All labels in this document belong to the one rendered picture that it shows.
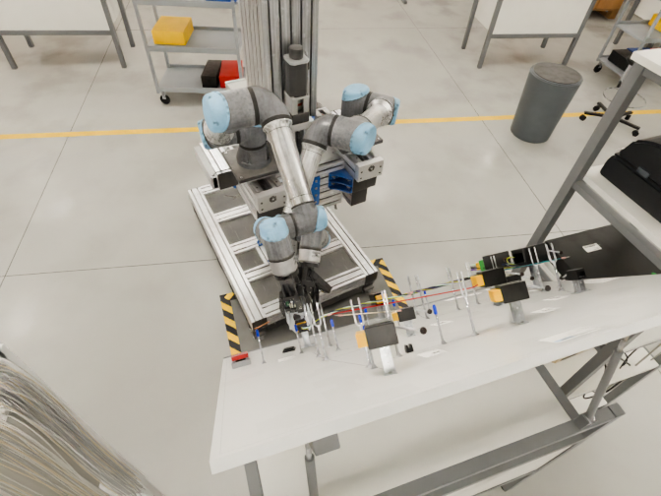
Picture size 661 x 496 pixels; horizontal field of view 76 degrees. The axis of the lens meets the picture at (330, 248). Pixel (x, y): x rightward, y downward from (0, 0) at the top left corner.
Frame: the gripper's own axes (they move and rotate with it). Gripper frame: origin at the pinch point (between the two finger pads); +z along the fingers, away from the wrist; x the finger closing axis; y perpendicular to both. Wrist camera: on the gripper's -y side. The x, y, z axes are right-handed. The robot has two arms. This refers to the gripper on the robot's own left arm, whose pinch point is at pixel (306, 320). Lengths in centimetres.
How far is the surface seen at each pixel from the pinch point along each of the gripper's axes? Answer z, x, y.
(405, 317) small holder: -7.9, 45.3, 6.3
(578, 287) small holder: -21, 75, -30
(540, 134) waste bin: -175, -44, -310
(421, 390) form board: -1, 75, 43
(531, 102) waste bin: -196, -44, -284
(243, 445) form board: 8, 61, 64
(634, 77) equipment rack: -79, 84, -33
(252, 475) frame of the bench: 50, -1, 14
